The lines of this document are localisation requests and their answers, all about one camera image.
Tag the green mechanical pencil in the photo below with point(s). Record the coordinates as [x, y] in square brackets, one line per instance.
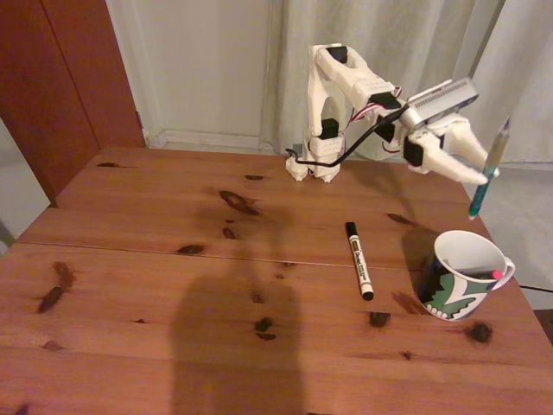
[497, 151]

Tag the black pen with red end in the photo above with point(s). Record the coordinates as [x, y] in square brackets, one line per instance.
[497, 274]

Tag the white curtain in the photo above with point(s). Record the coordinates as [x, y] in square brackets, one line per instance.
[531, 86]
[410, 43]

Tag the white marker with black caps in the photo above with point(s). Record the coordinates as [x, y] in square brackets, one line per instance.
[359, 261]

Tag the white mug with green pattern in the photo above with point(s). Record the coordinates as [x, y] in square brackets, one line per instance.
[453, 294]

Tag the white baseboard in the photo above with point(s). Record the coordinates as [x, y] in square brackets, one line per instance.
[207, 138]

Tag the brown wooden door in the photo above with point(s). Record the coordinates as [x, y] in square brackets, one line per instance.
[52, 86]

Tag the silver camera box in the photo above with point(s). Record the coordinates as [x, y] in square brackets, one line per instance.
[445, 101]

